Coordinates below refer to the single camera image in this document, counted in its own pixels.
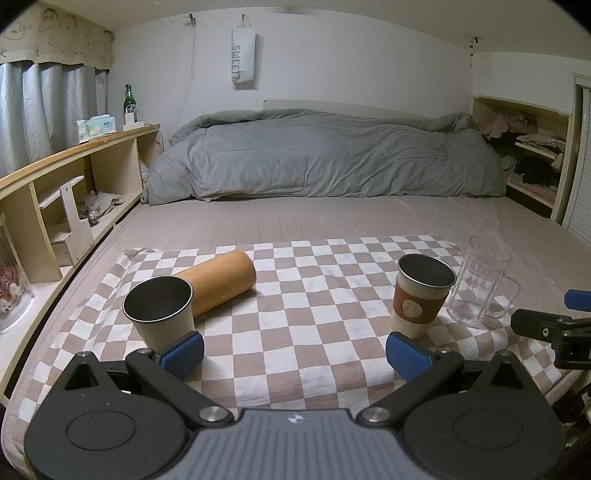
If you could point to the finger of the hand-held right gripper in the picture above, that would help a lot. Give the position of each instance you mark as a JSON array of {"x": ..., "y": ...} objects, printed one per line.
[
  {"x": 545, "y": 328},
  {"x": 578, "y": 300}
]

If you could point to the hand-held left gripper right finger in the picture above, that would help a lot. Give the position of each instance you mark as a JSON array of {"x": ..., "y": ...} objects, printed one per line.
[{"x": 406, "y": 359}]

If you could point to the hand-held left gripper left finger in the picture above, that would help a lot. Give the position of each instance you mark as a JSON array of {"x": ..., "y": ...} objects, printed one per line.
[{"x": 183, "y": 356}]

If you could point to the bamboo cup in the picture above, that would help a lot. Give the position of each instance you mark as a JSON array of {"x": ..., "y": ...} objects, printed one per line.
[{"x": 221, "y": 282}]

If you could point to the white cup with metal inside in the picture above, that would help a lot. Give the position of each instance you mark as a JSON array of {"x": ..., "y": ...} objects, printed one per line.
[{"x": 162, "y": 328}]

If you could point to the white cup with brown sleeve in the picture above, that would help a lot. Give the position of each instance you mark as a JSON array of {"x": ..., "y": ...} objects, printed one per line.
[{"x": 415, "y": 310}]

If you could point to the clear glass mug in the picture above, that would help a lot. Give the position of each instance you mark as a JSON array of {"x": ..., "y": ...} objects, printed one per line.
[{"x": 476, "y": 287}]

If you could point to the brown white checkered cloth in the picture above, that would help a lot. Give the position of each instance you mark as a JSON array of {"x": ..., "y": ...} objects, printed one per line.
[{"x": 300, "y": 323}]

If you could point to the white slatted door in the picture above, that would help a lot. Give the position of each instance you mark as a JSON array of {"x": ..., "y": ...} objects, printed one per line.
[{"x": 582, "y": 184}]

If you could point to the wooden clothes shelf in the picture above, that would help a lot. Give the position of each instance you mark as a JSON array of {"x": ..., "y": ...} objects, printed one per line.
[{"x": 565, "y": 184}]

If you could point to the black clothes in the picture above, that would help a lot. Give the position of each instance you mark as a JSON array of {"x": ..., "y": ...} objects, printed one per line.
[{"x": 535, "y": 168}]

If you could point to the beige folded clothes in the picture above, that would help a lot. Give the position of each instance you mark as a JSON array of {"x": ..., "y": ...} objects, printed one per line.
[{"x": 542, "y": 142}]

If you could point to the crumpled beige cloth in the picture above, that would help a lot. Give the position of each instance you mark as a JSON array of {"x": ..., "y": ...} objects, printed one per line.
[{"x": 104, "y": 203}]

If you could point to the clear plastic container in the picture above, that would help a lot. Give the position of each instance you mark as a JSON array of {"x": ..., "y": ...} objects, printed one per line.
[{"x": 14, "y": 281}]

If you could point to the pink clothes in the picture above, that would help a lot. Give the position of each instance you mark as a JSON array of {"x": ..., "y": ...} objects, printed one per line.
[{"x": 508, "y": 123}]

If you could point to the wooden bedside shelf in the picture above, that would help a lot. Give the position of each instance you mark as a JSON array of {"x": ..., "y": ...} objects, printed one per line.
[{"x": 113, "y": 159}]

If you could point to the grey duvet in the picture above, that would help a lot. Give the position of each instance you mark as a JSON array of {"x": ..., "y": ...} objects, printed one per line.
[{"x": 323, "y": 154}]

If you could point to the white charger box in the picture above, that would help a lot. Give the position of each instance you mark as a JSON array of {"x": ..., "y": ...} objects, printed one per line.
[{"x": 131, "y": 121}]

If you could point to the tissue pack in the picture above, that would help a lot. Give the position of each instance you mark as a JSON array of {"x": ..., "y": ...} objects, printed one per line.
[{"x": 96, "y": 128}]

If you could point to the green glass bottle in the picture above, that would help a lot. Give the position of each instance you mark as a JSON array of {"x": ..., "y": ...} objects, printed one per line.
[{"x": 128, "y": 99}]

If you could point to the grey curtain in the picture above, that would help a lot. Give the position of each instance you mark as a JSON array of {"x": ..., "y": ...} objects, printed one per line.
[{"x": 46, "y": 110}]

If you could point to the white hanging fabric bag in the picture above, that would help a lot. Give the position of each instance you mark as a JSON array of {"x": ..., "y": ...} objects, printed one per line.
[{"x": 242, "y": 55}]

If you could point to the beige printed valance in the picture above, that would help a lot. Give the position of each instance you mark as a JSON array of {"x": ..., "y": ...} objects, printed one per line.
[{"x": 55, "y": 41}]

